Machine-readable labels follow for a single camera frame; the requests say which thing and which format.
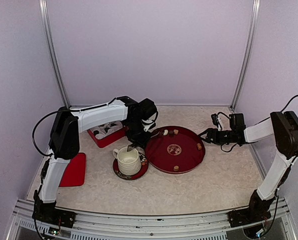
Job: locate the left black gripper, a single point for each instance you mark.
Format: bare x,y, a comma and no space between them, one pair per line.
142,142

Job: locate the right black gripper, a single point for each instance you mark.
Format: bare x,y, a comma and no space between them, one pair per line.
211,132

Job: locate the round dark red tray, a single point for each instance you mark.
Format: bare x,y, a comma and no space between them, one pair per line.
166,152

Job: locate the metal serving tongs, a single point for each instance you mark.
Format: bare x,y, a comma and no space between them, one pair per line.
157,133

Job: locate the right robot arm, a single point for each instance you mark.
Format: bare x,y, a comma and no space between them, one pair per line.
283,126

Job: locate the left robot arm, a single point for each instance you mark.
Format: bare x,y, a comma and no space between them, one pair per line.
64,143

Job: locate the white and tan chocolate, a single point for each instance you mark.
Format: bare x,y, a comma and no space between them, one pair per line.
165,132

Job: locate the dark chocolate by tray top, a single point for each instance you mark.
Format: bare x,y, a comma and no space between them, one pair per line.
171,133

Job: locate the red chocolate box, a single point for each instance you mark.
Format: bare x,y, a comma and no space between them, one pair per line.
106,134

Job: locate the tan round chocolate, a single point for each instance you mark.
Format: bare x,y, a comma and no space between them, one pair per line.
176,168

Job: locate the floral dark red saucer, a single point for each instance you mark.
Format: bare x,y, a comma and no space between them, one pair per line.
144,167

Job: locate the cream ceramic mug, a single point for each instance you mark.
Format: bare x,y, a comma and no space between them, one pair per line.
128,161

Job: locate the red box lid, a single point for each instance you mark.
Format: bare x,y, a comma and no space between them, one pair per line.
75,172

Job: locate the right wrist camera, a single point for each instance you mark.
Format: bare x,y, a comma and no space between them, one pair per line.
216,120

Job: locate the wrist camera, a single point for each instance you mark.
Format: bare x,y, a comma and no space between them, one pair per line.
148,124
216,120

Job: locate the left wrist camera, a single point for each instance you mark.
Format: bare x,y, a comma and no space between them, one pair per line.
148,124

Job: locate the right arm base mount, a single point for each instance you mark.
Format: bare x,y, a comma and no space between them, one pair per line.
243,217

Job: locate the front aluminium rail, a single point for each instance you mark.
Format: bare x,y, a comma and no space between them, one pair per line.
88,225

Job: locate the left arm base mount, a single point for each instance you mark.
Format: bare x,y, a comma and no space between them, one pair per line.
57,217

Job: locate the right aluminium frame post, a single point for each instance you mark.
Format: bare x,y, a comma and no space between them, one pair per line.
247,53

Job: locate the aluminium frame post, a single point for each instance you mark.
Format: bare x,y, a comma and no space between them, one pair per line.
247,53
43,6

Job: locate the left aluminium frame post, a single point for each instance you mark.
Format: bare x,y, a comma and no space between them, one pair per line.
43,6

